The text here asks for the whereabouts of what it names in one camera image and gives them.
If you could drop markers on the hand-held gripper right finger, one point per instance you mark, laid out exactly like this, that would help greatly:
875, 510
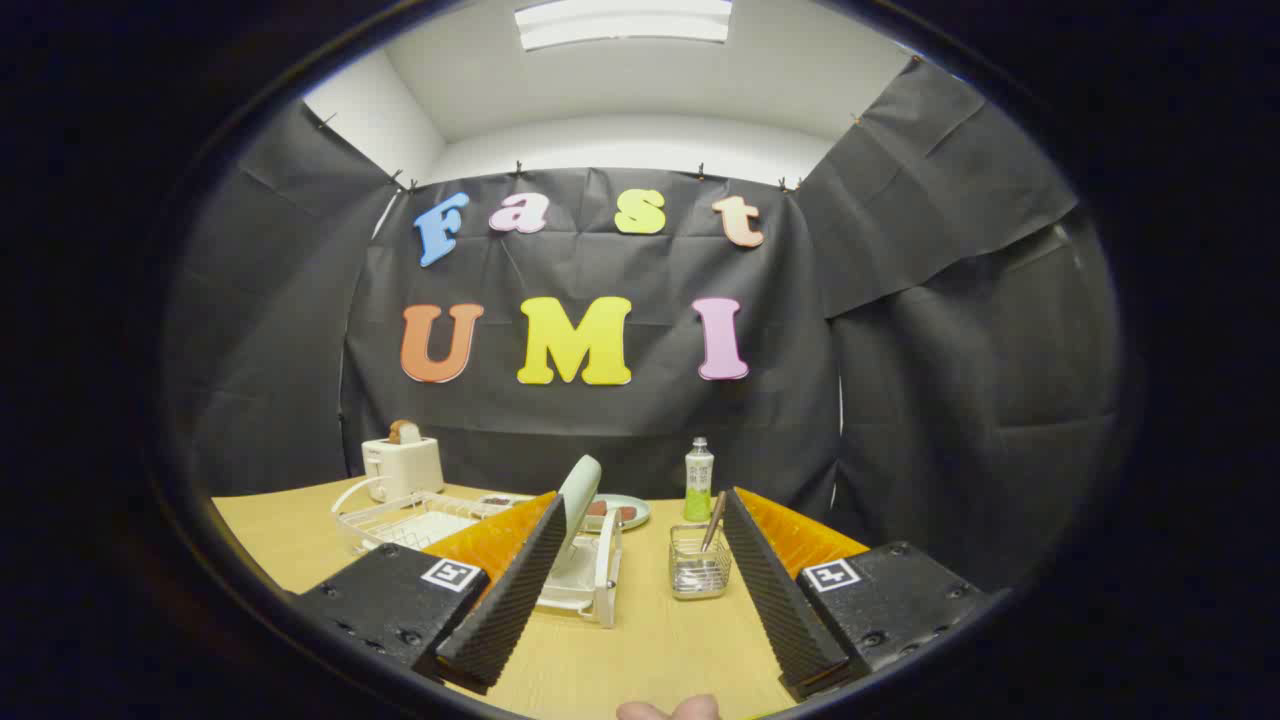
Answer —
775, 600

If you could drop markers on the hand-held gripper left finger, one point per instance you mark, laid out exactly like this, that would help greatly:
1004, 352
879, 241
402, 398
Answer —
505, 600

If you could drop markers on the metal spoon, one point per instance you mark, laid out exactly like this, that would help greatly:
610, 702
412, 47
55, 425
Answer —
714, 520

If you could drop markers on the small divided seasoning dish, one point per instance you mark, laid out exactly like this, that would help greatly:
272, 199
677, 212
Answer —
497, 499

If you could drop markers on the pale green plate with patties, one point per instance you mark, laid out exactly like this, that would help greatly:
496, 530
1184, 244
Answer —
640, 512

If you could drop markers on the white and green bottle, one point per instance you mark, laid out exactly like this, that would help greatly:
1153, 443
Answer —
698, 480

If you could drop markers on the cream white toaster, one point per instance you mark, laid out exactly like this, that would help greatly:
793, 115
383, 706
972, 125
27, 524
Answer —
405, 468

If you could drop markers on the brown bread slice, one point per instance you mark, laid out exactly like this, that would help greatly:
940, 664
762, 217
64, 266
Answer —
404, 432

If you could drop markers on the black backdrop cloth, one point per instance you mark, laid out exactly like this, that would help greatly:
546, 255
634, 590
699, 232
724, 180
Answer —
600, 420

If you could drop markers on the ceiling light panel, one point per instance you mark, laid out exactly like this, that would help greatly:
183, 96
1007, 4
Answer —
620, 22

